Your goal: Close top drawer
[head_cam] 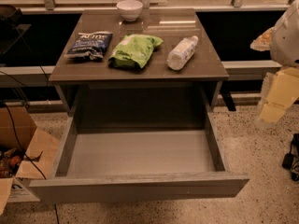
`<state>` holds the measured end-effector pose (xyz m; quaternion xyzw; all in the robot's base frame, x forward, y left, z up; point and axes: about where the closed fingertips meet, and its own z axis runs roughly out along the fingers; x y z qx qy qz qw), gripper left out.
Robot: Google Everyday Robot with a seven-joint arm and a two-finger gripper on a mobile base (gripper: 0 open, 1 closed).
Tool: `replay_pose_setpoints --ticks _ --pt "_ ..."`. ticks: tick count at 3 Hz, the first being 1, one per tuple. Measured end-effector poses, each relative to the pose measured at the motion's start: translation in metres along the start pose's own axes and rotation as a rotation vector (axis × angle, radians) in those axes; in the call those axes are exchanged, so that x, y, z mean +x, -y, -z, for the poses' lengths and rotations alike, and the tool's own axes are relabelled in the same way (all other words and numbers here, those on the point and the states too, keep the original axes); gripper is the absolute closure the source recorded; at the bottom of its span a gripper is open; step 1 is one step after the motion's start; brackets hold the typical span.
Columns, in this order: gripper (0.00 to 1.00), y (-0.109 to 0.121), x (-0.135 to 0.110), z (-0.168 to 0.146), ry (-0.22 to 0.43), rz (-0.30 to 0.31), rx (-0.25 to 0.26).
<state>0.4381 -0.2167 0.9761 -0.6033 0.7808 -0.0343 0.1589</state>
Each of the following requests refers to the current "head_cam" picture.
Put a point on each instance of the cardboard box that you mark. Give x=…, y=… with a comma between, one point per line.
x=38, y=149

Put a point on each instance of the grey top drawer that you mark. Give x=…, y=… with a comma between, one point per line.
x=129, y=145

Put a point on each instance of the white ceramic bowl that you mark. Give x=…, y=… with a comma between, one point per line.
x=130, y=10

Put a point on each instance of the items inside cardboard box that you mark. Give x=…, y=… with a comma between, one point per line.
x=10, y=161

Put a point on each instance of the blue chip bag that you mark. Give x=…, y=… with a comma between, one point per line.
x=92, y=45

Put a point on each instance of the green chip bag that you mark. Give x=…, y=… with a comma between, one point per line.
x=134, y=50

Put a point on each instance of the black power adapter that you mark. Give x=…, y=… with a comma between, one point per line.
x=291, y=159

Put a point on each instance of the grey drawer cabinet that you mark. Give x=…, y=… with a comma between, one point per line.
x=171, y=25

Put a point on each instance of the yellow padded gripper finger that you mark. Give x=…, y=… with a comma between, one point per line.
x=279, y=92
x=263, y=41

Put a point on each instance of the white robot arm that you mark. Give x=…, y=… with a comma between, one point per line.
x=284, y=48

